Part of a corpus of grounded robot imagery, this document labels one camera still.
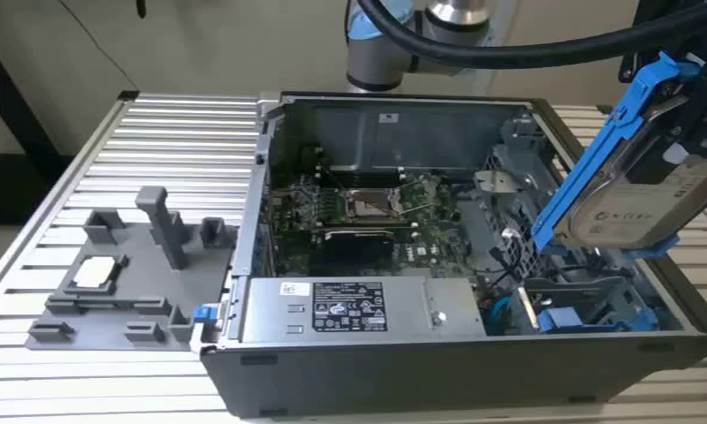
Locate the grey parts rack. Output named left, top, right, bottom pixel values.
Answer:
left=27, top=185, right=242, bottom=353

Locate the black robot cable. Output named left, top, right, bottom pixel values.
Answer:
left=353, top=0, right=707, bottom=72

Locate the black disk wire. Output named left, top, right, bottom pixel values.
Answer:
left=486, top=246, right=574, bottom=289

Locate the silver CPU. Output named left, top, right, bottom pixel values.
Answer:
left=72, top=257, right=120, bottom=289

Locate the green motherboard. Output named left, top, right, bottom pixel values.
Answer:
left=268, top=170, right=481, bottom=279

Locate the dark grey PC case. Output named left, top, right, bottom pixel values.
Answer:
left=198, top=90, right=707, bottom=420

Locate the black graphics card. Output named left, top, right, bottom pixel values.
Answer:
left=319, top=226, right=401, bottom=276

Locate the blue data wire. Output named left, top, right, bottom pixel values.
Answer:
left=485, top=294, right=513, bottom=336

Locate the socket cover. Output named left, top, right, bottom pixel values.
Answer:
left=389, top=175, right=435, bottom=214

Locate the blue case latch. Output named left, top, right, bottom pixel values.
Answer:
left=192, top=303, right=220, bottom=327

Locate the black stand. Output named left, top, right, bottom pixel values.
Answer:
left=0, top=24, right=76, bottom=227

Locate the perforated metal disk bay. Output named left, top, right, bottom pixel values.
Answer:
left=481, top=112, right=689, bottom=337

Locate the silver metal bracket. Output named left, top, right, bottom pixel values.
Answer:
left=473, top=169, right=519, bottom=194

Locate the CPU socket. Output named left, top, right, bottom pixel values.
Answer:
left=339, top=187, right=410, bottom=221

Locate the locking lever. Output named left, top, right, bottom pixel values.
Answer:
left=319, top=163, right=359, bottom=196

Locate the silver power supply with label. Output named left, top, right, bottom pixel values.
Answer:
left=238, top=276, right=489, bottom=345

